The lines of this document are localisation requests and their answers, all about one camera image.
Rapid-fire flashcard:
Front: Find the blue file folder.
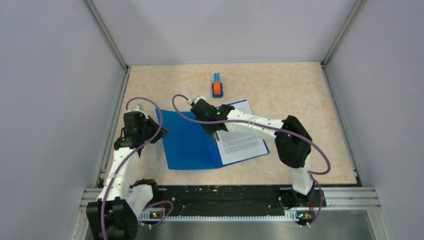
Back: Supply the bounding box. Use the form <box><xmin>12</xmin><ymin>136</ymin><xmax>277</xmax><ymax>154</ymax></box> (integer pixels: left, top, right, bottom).
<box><xmin>154</xmin><ymin>99</ymin><xmax>271</xmax><ymax>171</ymax></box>

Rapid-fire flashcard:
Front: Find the blue orange tape dispenser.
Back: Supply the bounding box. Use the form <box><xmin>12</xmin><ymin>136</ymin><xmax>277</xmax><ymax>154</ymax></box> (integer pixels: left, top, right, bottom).
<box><xmin>211</xmin><ymin>73</ymin><xmax>224</xmax><ymax>98</ymax></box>

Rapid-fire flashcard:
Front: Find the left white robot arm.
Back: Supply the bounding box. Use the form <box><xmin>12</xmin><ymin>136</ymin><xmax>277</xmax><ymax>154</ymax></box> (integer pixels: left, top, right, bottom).
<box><xmin>86</xmin><ymin>110</ymin><xmax>167</xmax><ymax>240</ymax></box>

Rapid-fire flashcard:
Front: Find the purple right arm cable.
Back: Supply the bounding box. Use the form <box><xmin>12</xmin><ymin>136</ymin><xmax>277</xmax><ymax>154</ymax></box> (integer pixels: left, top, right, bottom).
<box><xmin>171</xmin><ymin>94</ymin><xmax>332</xmax><ymax>228</ymax></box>

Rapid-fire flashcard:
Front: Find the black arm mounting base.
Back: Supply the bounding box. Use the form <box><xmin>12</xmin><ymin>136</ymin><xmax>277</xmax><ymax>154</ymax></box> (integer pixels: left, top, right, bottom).
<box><xmin>148</xmin><ymin>185</ymin><xmax>327</xmax><ymax>218</ymax></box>

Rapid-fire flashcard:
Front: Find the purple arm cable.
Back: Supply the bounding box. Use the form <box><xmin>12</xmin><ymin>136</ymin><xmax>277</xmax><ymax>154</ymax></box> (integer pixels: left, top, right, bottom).
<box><xmin>100</xmin><ymin>96</ymin><xmax>175</xmax><ymax>240</ymax></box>
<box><xmin>171</xmin><ymin>94</ymin><xmax>332</xmax><ymax>228</ymax></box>

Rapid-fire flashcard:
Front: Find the white slotted cable duct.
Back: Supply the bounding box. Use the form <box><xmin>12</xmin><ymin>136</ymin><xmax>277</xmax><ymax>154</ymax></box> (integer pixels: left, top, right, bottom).
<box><xmin>137</xmin><ymin>211</ymin><xmax>299</xmax><ymax>222</ymax></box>

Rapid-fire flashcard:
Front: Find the aluminium frame rail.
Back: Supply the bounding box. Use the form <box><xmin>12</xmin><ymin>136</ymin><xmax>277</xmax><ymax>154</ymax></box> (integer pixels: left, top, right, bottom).
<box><xmin>79</xmin><ymin>187</ymin><xmax>381</xmax><ymax>210</ymax></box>

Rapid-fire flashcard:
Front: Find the silver folder clip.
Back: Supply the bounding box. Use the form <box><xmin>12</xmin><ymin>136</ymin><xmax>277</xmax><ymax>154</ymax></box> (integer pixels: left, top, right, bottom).
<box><xmin>213</xmin><ymin>132</ymin><xmax>220</xmax><ymax>146</ymax></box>

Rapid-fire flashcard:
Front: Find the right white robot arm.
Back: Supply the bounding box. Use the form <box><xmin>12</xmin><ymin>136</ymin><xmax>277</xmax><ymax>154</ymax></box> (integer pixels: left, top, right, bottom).
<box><xmin>187</xmin><ymin>95</ymin><xmax>317</xmax><ymax>209</ymax></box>

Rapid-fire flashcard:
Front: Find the white printed paper stack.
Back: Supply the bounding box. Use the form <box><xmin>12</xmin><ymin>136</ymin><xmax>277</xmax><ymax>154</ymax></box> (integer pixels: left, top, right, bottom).
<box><xmin>216</xmin><ymin>100</ymin><xmax>269</xmax><ymax>166</ymax></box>

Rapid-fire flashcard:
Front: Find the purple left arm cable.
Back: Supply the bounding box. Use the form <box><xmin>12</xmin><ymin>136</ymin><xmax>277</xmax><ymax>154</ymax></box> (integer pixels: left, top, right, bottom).
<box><xmin>100</xmin><ymin>96</ymin><xmax>175</xmax><ymax>240</ymax></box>

